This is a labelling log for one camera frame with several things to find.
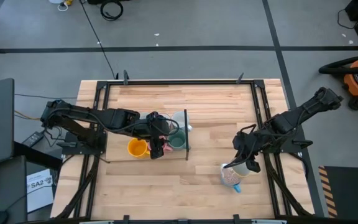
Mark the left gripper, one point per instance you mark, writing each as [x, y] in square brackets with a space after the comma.
[158, 152]

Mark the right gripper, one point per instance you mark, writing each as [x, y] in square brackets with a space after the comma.
[247, 144]

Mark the black table clamp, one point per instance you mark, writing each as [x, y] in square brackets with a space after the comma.
[126, 218]
[236, 218]
[239, 79]
[125, 77]

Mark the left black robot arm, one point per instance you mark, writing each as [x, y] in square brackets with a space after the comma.
[117, 119]

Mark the white mug red rim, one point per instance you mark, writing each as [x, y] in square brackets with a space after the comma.
[180, 118]

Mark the white paper sheet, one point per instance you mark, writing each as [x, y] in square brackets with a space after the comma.
[40, 193]

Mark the black hazard striped mat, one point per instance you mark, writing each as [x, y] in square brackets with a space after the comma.
[350, 193]

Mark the yellow mug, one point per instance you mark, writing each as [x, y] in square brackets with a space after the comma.
[137, 148]

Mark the pink mug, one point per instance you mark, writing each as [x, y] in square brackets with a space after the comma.
[167, 147]

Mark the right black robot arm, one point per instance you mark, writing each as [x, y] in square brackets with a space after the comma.
[291, 119]

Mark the teal mug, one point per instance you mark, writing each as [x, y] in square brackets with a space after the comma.
[176, 141]

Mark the silver aluminium bracket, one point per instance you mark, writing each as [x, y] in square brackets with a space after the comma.
[269, 222]
[96, 222]

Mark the black power adapter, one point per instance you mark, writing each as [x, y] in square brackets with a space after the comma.
[33, 139]

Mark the dark keyboard desk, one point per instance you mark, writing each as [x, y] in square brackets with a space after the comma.
[8, 193]

